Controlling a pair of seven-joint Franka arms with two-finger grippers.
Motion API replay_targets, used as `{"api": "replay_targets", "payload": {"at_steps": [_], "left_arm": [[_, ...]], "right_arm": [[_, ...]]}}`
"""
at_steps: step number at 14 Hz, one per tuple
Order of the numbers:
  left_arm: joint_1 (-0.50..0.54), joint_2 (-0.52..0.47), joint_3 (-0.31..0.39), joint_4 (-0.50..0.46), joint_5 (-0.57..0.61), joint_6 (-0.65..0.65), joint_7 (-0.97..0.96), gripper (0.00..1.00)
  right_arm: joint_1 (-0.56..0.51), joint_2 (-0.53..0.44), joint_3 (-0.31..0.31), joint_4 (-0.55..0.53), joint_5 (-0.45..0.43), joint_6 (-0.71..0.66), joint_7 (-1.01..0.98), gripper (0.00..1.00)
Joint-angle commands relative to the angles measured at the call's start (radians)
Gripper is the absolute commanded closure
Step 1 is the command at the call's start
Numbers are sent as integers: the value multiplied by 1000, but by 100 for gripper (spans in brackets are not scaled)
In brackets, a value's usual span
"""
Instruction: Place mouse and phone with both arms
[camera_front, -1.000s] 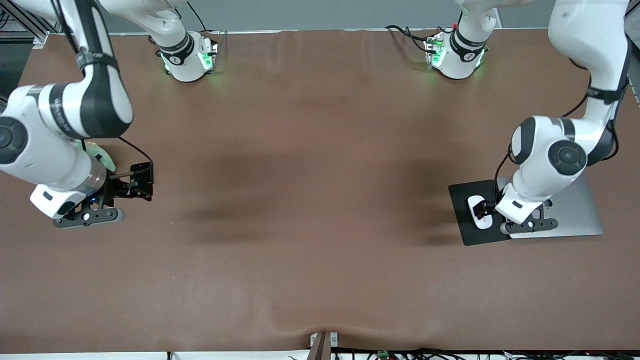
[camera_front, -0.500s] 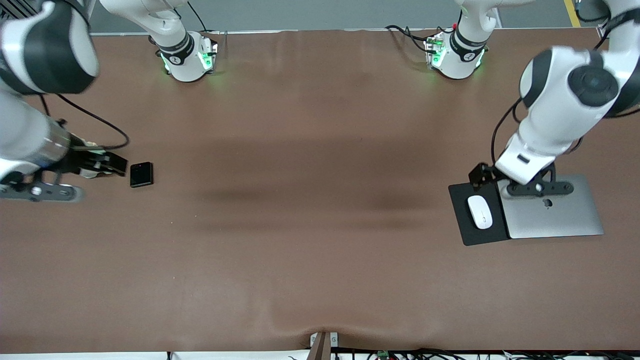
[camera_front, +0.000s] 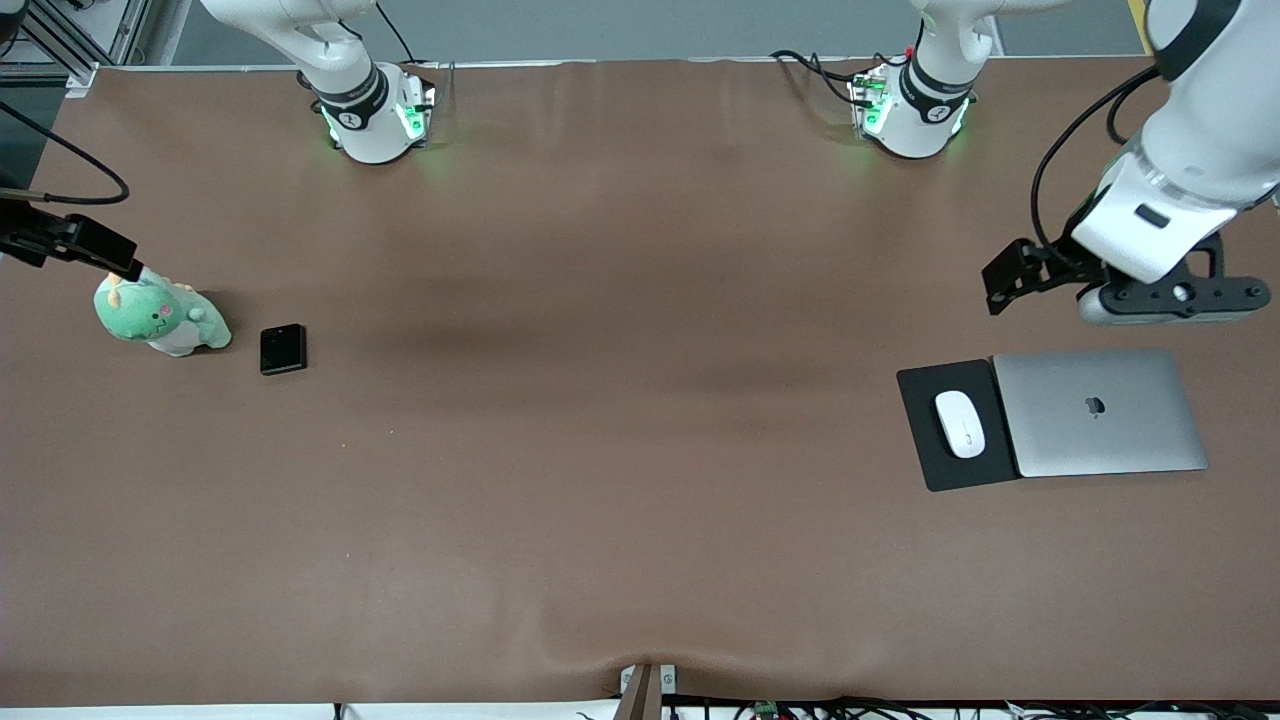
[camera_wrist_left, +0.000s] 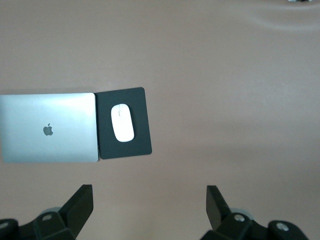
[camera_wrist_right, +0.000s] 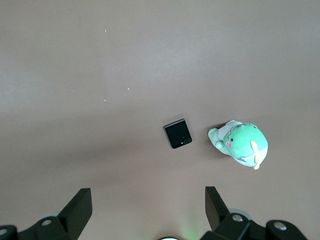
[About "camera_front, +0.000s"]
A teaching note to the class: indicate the green dinosaur plush toy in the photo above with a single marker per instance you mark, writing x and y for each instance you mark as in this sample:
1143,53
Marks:
150,315

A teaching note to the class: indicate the silver closed laptop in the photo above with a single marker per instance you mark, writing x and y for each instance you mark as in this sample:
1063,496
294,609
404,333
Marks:
1100,440

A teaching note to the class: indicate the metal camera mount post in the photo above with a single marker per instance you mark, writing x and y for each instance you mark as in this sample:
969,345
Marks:
640,695

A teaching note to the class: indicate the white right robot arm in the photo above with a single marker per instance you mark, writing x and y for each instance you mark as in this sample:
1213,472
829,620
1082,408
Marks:
350,110

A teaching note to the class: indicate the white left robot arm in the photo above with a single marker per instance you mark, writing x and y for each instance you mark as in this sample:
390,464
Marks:
1210,110

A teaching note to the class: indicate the white computer mouse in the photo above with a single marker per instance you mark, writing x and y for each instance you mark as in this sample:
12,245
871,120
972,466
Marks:
960,425

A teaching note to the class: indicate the black mouse pad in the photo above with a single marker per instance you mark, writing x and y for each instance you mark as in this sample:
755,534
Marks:
920,430

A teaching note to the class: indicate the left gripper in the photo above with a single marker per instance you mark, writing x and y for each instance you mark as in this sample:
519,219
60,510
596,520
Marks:
1062,259

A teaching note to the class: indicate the brown table cover mat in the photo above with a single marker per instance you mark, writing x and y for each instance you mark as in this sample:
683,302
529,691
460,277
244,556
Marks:
600,560

